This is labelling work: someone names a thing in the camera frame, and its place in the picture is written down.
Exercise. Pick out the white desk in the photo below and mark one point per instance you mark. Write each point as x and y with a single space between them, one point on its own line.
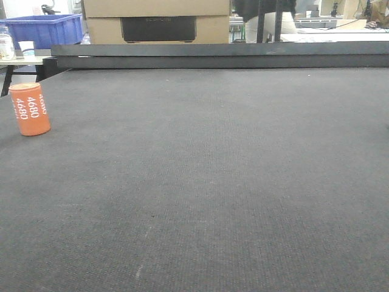
336 30

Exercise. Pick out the lower cardboard box black insert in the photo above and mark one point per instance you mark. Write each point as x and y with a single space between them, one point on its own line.
159 30

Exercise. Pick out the white paper cup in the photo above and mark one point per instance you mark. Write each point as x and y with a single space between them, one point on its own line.
27 48

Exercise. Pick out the black foam tray rail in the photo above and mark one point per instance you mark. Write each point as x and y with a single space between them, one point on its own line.
360 54

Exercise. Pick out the blue plastic crate on table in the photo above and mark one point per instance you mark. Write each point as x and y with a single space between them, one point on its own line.
45 30

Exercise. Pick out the upper cardboard box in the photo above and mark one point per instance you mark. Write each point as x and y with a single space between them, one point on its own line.
107 9

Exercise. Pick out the clear plastic jar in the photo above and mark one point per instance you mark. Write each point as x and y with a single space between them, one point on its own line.
7 47

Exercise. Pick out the orange cylinder marked 4680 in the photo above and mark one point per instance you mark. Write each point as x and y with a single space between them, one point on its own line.
30 109

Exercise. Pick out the side table with black legs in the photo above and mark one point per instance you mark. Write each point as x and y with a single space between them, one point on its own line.
36 61

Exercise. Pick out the seated person in brown jacket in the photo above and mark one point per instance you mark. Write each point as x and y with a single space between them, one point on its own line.
378 14

